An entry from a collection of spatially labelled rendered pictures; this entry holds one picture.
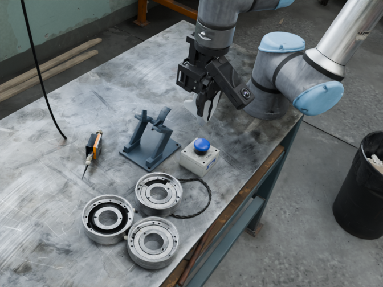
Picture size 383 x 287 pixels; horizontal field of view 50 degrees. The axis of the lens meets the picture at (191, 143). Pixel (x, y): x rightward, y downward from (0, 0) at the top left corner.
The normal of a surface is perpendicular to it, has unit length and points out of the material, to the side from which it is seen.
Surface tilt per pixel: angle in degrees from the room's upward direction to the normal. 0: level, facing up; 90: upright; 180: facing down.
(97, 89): 0
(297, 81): 69
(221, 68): 31
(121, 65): 0
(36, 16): 90
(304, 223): 0
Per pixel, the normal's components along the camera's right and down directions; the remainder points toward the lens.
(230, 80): 0.55, -0.39
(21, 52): 0.81, 0.47
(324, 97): 0.39, 0.76
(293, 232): 0.13, -0.72
